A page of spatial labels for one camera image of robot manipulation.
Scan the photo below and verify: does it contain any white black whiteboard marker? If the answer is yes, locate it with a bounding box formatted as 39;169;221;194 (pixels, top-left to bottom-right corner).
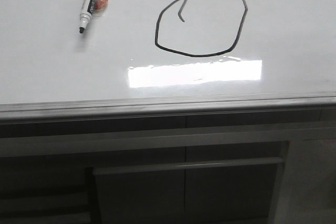
78;0;109;35

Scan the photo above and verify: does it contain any white whiteboard with metal frame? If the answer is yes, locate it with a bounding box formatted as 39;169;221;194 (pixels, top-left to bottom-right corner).
1;0;335;124

